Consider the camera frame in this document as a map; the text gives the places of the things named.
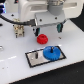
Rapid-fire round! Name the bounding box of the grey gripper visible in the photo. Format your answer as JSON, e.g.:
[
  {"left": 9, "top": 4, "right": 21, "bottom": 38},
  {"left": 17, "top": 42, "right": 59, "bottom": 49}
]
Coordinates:
[{"left": 33, "top": 6, "right": 72, "bottom": 36}]

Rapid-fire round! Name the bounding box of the blue gear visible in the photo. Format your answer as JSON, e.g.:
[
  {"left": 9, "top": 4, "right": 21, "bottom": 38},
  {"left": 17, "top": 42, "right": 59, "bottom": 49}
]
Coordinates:
[{"left": 43, "top": 46, "right": 61, "bottom": 61}]

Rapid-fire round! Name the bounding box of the red gear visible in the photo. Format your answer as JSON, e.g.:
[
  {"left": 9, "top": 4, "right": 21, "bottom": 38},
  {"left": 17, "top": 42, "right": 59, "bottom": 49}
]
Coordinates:
[{"left": 37, "top": 34, "right": 48, "bottom": 44}]

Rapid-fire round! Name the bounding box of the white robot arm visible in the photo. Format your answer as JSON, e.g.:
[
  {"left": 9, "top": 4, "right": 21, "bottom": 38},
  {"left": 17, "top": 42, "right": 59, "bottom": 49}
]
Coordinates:
[{"left": 19, "top": 0, "right": 74, "bottom": 35}]

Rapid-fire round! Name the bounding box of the beige connector block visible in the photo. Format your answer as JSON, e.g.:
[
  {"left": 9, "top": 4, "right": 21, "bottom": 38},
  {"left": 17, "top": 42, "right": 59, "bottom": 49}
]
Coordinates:
[{"left": 13, "top": 25, "right": 24, "bottom": 37}]

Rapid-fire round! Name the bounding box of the black cable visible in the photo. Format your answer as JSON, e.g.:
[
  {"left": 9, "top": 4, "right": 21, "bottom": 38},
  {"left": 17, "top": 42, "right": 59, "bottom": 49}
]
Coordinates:
[{"left": 0, "top": 13, "right": 36, "bottom": 26}]

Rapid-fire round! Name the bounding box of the metal peg base plate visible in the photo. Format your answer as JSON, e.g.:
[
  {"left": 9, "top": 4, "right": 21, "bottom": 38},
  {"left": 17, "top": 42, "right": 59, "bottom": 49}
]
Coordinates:
[{"left": 26, "top": 46, "right": 66, "bottom": 67}]

